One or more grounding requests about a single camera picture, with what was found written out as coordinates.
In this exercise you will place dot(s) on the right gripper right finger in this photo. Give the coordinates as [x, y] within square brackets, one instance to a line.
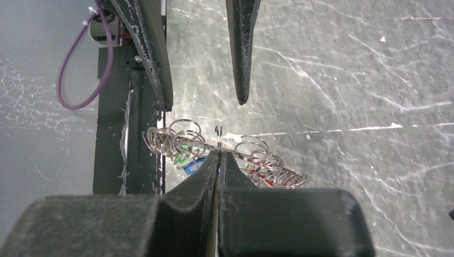
[256, 221]

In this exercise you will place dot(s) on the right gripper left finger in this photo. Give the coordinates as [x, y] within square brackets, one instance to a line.
[178, 223]

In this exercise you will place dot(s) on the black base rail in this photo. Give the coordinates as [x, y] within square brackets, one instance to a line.
[127, 107]

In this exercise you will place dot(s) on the metal keyring with keys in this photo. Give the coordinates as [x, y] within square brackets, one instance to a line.
[183, 138]

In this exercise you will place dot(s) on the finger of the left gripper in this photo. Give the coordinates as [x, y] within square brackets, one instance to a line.
[144, 21]
[242, 15]

